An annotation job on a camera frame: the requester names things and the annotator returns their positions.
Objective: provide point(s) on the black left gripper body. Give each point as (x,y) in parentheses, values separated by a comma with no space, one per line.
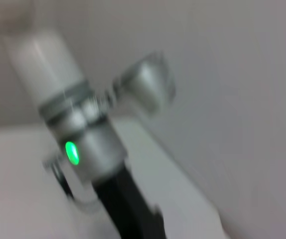
(127,204)

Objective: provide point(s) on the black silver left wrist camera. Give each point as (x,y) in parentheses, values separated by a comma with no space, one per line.
(147,82)

